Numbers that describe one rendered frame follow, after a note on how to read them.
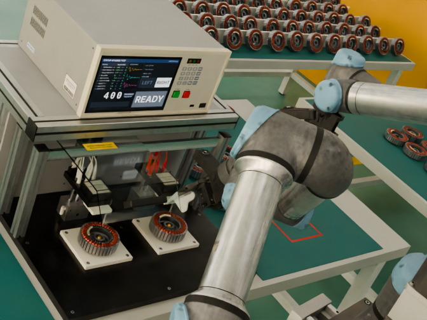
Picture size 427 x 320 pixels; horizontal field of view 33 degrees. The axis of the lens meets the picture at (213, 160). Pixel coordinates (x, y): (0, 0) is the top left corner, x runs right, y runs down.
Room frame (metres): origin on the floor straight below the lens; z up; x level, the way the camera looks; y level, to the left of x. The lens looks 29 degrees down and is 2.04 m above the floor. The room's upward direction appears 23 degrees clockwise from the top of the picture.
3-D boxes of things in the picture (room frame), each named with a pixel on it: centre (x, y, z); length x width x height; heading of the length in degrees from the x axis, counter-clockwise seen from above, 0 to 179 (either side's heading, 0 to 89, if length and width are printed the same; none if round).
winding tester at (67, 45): (1.91, 0.36, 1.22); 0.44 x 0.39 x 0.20; 139
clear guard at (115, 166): (1.59, 0.23, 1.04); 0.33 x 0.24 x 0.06; 49
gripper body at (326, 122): (1.77, -0.22, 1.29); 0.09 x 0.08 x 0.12; 58
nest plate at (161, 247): (1.78, 0.05, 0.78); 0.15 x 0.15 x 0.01; 49
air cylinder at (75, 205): (1.70, 0.31, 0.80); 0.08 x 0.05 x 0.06; 139
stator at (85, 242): (1.60, 0.21, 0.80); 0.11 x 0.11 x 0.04
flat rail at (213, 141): (1.76, 0.20, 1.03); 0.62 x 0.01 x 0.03; 139
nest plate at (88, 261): (1.60, 0.21, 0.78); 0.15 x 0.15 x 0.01; 49
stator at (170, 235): (1.78, 0.05, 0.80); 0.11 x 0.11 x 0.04
